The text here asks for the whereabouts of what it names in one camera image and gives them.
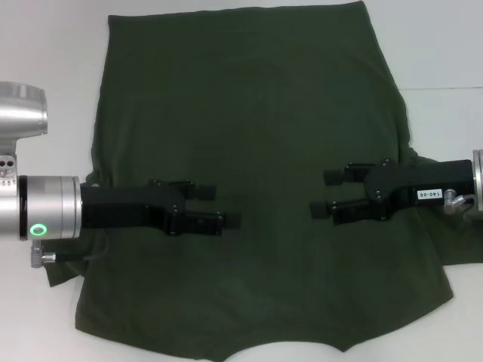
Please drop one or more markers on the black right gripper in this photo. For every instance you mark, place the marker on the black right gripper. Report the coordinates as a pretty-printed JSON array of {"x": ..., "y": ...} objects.
[{"x": 407, "y": 181}]

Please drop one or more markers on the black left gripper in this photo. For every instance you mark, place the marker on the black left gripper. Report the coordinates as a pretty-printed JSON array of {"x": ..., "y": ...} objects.
[{"x": 120, "y": 205}]

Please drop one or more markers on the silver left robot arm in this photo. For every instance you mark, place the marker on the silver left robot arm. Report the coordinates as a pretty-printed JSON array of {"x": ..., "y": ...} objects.
[{"x": 45, "y": 207}]

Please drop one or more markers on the dark green t-shirt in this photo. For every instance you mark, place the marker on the dark green t-shirt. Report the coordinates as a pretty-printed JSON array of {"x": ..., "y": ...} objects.
[{"x": 264, "y": 113}]

